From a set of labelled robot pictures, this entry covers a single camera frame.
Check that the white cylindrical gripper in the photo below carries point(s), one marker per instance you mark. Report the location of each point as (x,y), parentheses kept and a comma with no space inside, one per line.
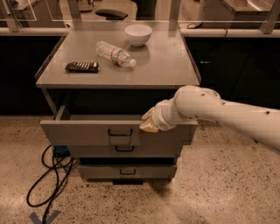
(157,117)

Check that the grey top drawer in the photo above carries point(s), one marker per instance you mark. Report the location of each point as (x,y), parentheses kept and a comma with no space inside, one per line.
(104,130)

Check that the grey drawer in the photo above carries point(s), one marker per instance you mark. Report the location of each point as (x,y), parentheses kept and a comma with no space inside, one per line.
(104,130)
(149,150)
(127,168)

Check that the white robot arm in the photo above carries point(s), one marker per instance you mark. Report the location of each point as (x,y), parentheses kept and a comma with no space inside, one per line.
(198,103)

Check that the grey middle drawer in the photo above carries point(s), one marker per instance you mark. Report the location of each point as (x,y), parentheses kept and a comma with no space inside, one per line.
(149,150)

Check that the grey drawer cabinet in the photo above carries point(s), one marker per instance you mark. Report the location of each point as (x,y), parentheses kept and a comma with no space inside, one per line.
(99,85)

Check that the grey bottom drawer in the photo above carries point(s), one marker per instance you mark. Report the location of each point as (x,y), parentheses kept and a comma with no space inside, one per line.
(127,168)

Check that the clear plastic water bottle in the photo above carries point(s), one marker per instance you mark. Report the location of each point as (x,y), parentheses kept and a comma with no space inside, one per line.
(115,54)

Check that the dark striped snack bag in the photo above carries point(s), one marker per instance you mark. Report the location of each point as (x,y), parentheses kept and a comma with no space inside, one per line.
(82,67)

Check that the white ceramic bowl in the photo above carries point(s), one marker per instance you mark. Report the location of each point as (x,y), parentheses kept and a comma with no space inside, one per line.
(138,34)

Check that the blue power box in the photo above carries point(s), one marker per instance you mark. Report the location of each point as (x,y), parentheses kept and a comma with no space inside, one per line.
(60,151)

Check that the black office chair seat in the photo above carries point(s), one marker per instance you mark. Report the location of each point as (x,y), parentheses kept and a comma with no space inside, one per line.
(111,14)

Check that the blue floor tape marker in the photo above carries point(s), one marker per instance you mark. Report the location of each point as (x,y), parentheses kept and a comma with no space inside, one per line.
(45,220)

